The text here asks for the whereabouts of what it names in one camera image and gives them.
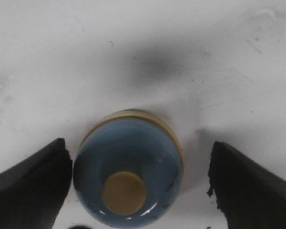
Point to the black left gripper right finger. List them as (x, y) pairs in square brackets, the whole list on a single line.
[(250, 196)]

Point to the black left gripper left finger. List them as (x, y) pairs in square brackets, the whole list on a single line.
[(33, 191)]

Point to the blue dome service bell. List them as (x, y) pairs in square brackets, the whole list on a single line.
[(128, 170)]

